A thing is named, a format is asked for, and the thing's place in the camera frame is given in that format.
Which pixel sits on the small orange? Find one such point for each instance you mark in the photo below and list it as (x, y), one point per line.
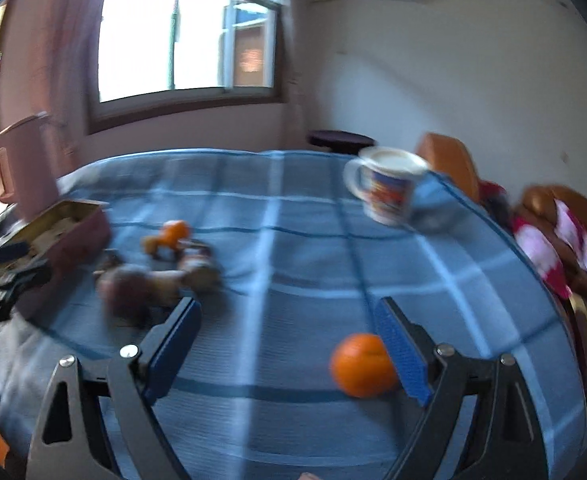
(176, 232)

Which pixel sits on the window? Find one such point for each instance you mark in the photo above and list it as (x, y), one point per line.
(138, 35)

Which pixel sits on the blue checked tablecloth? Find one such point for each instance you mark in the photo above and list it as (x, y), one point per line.
(298, 260)

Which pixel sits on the pink metal tin box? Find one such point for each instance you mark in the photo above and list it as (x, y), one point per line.
(85, 235)

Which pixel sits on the pale narrow curtain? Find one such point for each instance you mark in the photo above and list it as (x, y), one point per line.
(293, 60)

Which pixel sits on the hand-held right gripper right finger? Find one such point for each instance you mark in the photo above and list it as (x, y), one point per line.
(403, 360)

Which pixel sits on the brown leather armchair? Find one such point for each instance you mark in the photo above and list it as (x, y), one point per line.
(448, 160)

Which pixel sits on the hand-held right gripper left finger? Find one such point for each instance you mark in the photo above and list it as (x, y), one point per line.
(176, 347)

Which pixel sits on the red cloth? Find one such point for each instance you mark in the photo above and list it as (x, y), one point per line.
(493, 200)

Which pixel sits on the sweet potato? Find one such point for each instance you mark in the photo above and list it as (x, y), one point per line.
(126, 290)

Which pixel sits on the large orange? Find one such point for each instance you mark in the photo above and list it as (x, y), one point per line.
(361, 365)

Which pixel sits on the small brown fruit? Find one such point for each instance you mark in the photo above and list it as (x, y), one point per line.
(151, 245)

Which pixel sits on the dark round stool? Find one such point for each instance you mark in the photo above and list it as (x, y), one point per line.
(341, 139)

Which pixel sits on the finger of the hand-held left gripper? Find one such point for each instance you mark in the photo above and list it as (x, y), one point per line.
(28, 277)
(8, 254)

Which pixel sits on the brown leather sofa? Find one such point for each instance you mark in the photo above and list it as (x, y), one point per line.
(543, 200)

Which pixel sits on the pink jug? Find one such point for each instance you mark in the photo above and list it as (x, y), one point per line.
(28, 170)

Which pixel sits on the pink curtain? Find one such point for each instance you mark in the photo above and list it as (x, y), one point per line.
(48, 50)

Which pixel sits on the pink floral cushion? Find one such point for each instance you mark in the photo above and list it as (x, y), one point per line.
(573, 230)

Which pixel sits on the white cartoon print mug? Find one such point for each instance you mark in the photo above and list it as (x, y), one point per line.
(391, 190)

